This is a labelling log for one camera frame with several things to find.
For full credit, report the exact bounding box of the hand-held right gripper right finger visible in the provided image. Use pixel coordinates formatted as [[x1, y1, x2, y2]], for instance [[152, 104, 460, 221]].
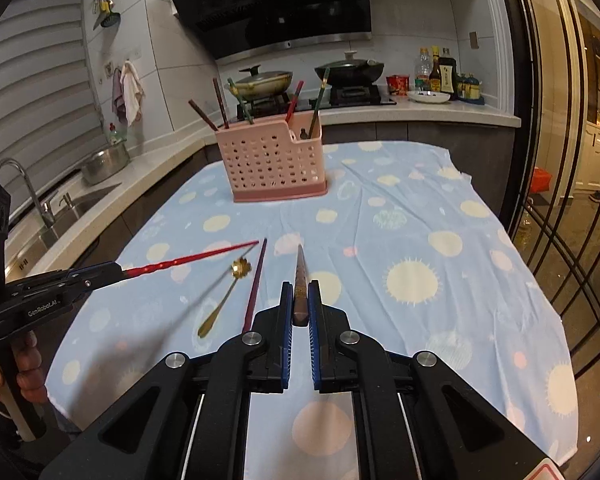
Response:
[[307, 280, 553, 480]]

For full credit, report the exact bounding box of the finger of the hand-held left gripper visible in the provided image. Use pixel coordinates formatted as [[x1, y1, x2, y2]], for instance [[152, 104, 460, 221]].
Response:
[[67, 261, 122, 283], [69, 272, 127, 300]]

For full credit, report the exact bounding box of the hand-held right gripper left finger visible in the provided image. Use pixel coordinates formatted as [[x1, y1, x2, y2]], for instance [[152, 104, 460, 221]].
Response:
[[39, 280, 296, 480]]

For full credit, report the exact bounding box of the brown chopstick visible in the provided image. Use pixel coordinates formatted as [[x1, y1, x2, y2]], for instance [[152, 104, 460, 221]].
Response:
[[292, 243, 311, 326], [212, 77, 231, 130]]

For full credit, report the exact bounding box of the maroon chopstick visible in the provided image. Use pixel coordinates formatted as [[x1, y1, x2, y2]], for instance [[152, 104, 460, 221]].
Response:
[[241, 238, 268, 335], [187, 99, 219, 132]]

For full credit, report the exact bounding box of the gold flower spoon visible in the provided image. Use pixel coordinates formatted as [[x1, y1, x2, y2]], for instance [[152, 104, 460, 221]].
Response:
[[196, 257, 252, 338]]

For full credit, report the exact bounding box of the red chopstick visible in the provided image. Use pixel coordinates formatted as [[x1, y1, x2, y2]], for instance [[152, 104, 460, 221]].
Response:
[[121, 241, 260, 281], [285, 80, 305, 123]]

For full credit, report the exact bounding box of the pink perforated utensil holder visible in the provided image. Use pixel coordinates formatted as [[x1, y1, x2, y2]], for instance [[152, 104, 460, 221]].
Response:
[[215, 110, 328, 204]]

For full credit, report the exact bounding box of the person's left hand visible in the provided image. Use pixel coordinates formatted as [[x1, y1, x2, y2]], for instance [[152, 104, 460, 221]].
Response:
[[0, 332, 48, 406]]

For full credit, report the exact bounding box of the steel sink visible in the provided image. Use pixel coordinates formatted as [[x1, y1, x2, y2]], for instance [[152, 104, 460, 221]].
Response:
[[5, 182, 123, 271]]

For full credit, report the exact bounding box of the steel faucet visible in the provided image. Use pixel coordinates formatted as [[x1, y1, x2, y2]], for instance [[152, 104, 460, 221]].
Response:
[[0, 158, 56, 228]]

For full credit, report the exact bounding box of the steel pot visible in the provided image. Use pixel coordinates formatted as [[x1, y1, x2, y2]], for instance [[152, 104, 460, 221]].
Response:
[[81, 141, 131, 186]]

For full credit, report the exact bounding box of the blue dotted tablecloth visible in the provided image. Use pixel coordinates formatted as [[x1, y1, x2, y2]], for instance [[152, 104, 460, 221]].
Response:
[[45, 140, 578, 480]]

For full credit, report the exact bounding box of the purple towel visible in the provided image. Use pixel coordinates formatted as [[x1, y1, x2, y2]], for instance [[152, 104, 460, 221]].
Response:
[[111, 67, 127, 118]]

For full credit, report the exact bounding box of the window blind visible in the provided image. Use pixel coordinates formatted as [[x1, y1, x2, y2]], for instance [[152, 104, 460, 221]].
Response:
[[0, 0, 106, 221]]

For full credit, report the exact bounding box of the beige wok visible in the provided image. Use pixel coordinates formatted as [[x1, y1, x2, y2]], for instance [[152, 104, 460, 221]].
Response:
[[228, 71, 294, 101]]

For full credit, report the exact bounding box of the black gas stove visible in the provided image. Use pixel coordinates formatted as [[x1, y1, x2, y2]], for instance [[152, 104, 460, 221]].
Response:
[[236, 85, 397, 121]]

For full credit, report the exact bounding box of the glass wok lid black knob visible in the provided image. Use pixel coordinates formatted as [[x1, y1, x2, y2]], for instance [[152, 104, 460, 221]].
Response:
[[237, 64, 293, 83]]

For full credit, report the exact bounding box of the black wok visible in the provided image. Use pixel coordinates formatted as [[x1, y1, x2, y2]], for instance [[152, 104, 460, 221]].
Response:
[[314, 60, 385, 87]]

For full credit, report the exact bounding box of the white plate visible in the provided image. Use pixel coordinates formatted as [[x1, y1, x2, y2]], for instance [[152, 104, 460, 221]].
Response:
[[407, 91, 452, 105]]

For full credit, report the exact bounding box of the glass sliding door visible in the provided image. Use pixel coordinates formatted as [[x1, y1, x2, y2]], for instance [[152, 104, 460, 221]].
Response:
[[495, 0, 600, 376]]

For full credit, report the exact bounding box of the glass wok lid white knob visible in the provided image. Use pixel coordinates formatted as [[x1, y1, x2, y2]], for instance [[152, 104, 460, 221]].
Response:
[[316, 51, 383, 70]]

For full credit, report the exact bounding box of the yellow cap sauce bottle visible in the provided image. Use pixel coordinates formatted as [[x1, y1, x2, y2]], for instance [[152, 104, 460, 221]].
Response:
[[428, 46, 442, 93]]

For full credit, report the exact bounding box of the clear plastic bottle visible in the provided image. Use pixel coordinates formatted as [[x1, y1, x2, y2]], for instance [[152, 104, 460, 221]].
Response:
[[415, 48, 431, 92]]

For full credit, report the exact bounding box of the dark sauce bottle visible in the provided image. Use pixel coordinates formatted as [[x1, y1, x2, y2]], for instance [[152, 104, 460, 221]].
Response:
[[438, 48, 458, 101]]

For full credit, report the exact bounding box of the black range hood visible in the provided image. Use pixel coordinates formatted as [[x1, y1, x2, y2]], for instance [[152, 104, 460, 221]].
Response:
[[167, 0, 373, 63]]

